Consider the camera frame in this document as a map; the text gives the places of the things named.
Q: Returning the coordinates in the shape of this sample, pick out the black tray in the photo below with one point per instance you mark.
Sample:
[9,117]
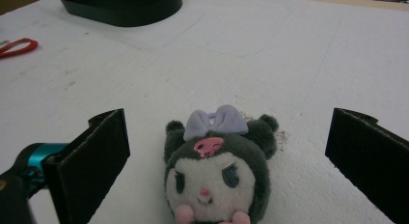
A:
[125,8]

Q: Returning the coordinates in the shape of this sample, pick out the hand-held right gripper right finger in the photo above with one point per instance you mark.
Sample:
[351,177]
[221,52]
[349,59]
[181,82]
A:
[369,156]

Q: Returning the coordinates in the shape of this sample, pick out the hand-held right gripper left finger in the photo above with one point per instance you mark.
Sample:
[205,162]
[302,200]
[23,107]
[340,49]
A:
[87,166]

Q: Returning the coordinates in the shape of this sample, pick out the grey and white plush toy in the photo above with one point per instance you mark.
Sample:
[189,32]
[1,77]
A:
[212,175]

